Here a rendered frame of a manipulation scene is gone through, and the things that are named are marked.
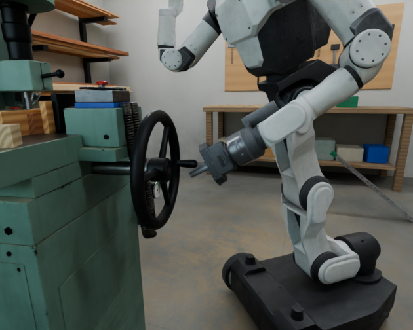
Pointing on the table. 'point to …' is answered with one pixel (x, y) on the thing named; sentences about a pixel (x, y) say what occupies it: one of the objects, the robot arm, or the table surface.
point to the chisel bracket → (18, 76)
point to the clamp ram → (61, 100)
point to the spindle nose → (16, 30)
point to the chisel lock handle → (54, 74)
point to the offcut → (3, 135)
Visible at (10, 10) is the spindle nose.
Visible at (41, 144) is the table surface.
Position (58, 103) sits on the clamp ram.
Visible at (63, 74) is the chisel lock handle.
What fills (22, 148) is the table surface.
